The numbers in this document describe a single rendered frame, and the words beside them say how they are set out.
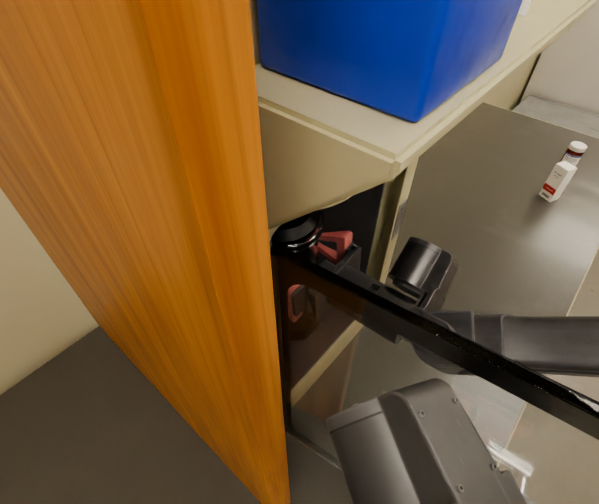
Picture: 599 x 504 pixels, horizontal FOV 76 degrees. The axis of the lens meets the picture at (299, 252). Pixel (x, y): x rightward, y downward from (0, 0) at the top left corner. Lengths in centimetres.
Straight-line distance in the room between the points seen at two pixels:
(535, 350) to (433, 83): 32
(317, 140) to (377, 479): 16
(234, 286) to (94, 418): 64
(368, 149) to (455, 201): 95
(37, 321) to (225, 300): 70
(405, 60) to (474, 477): 18
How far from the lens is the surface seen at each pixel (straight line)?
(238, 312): 17
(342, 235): 55
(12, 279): 77
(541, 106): 335
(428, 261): 49
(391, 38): 18
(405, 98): 18
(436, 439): 20
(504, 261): 100
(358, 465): 21
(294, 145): 20
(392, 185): 60
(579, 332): 46
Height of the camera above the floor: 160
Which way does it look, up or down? 47 degrees down
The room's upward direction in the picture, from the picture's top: straight up
